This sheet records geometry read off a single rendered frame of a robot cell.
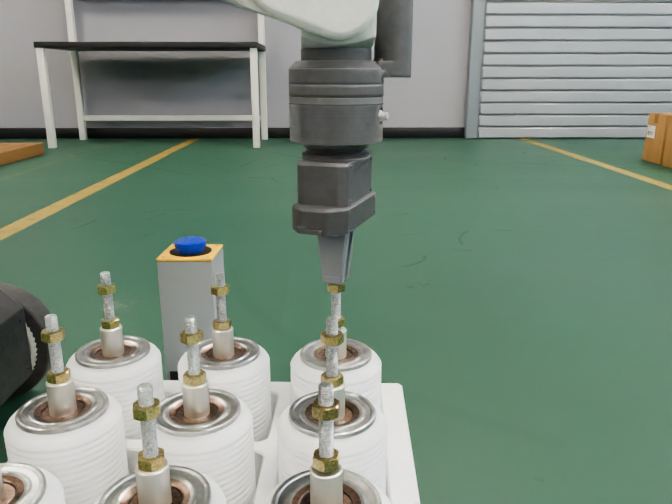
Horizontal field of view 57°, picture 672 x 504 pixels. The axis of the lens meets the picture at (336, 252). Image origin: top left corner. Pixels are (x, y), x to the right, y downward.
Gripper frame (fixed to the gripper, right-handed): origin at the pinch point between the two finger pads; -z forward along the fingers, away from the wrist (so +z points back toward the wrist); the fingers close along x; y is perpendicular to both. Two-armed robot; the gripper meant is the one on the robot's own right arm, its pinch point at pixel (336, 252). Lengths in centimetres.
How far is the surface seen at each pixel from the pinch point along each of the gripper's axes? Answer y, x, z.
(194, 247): -22.2, -9.1, -4.0
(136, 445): -16.8, 11.9, -18.4
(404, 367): -4, -49, -36
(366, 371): 3.9, 1.9, -11.6
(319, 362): -0.8, 2.7, -11.0
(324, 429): 7.3, 22.8, -5.2
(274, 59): -212, -442, 29
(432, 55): -87, -489, 33
